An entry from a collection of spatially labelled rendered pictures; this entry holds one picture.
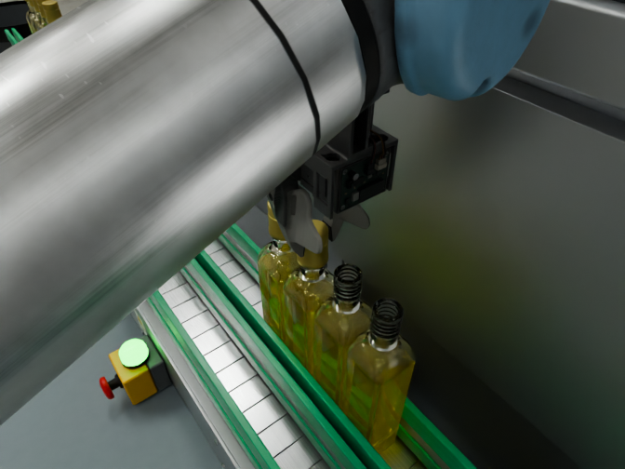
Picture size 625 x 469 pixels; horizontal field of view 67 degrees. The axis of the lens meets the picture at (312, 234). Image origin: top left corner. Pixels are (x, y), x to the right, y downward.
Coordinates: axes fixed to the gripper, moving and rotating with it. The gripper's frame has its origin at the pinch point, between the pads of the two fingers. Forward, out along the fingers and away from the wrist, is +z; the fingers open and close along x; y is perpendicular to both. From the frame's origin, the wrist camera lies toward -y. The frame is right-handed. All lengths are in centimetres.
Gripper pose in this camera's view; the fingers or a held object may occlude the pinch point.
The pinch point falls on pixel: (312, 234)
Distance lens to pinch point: 50.9
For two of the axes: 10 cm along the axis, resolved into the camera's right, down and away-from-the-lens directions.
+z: 0.0, 7.5, 6.7
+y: 6.0, 5.4, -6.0
